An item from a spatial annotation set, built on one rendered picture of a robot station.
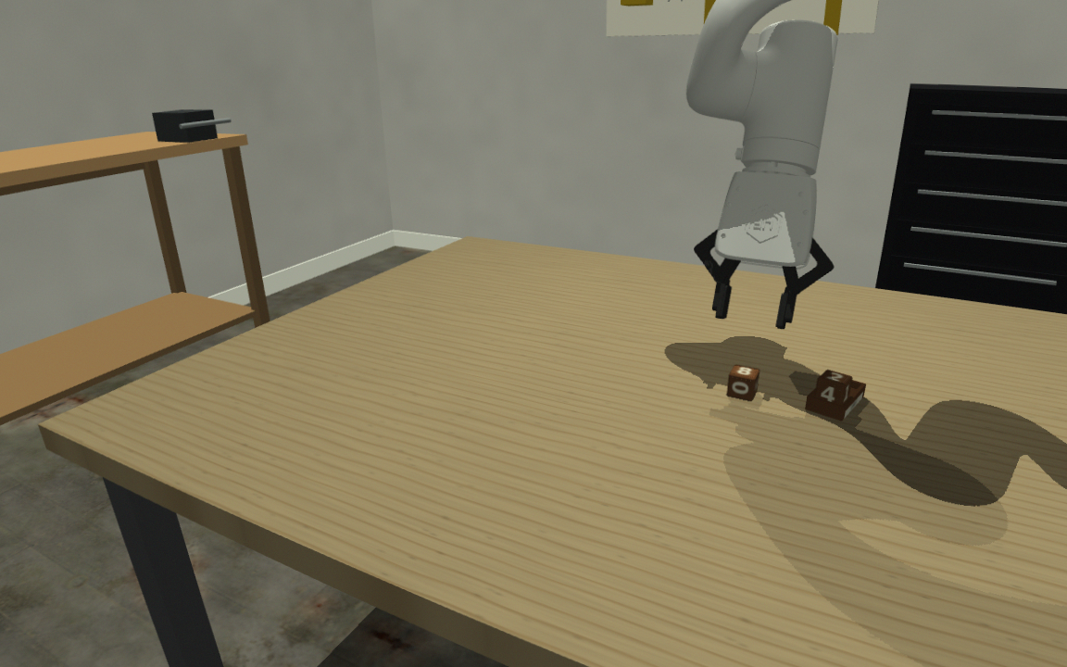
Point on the brown number cube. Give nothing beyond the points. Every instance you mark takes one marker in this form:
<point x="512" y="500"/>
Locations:
<point x="743" y="382"/>
<point x="834" y="387"/>

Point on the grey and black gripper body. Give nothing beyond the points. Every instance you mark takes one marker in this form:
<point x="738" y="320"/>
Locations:
<point x="766" y="221"/>

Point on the brown wooden tray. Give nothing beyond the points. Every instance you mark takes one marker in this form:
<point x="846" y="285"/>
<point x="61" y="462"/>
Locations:
<point x="833" y="410"/>

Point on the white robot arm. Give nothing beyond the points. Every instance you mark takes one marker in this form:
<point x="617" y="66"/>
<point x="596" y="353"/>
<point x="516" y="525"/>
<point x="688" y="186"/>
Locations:
<point x="779" y="93"/>

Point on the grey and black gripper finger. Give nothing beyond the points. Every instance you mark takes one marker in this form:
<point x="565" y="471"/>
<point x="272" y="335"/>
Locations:
<point x="721" y="274"/>
<point x="795" y="285"/>

